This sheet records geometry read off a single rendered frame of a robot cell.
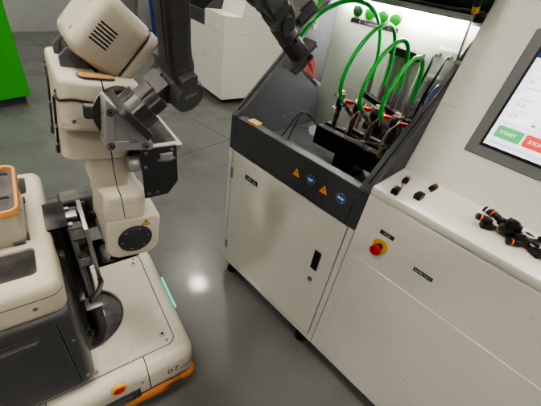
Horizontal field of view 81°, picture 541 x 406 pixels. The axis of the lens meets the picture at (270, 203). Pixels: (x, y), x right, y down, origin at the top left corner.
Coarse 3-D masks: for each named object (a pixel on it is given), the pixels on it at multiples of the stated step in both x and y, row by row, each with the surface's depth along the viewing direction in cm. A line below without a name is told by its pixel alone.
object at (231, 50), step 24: (192, 0) 431; (216, 0) 376; (240, 0) 356; (192, 24) 408; (216, 24) 362; (240, 24) 358; (264, 24) 374; (192, 48) 426; (216, 48) 375; (240, 48) 374; (264, 48) 392; (216, 72) 390; (240, 72) 391; (264, 72) 411; (216, 96) 414; (240, 96) 410
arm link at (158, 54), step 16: (160, 0) 52; (176, 0) 53; (160, 16) 55; (176, 16) 55; (160, 32) 58; (176, 32) 58; (160, 48) 62; (176, 48) 60; (160, 64) 66; (176, 64) 63; (192, 64) 66; (176, 80) 66; (192, 80) 67; (176, 96) 68; (192, 96) 71
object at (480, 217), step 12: (480, 216) 87; (492, 216) 90; (492, 228) 88; (504, 228) 85; (516, 228) 84; (516, 240) 83; (528, 240) 82; (540, 240) 82; (528, 252) 83; (540, 252) 81
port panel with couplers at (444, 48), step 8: (440, 40) 119; (448, 40) 117; (456, 40) 115; (440, 48) 120; (448, 48) 118; (456, 48) 116; (464, 48) 115; (440, 56) 121; (448, 56) 116; (456, 56) 117; (432, 64) 124; (440, 64) 122; (448, 64) 120; (432, 72) 124; (440, 72) 122; (424, 80) 127; (440, 80) 123; (424, 88) 128; (416, 96) 132; (416, 104) 132
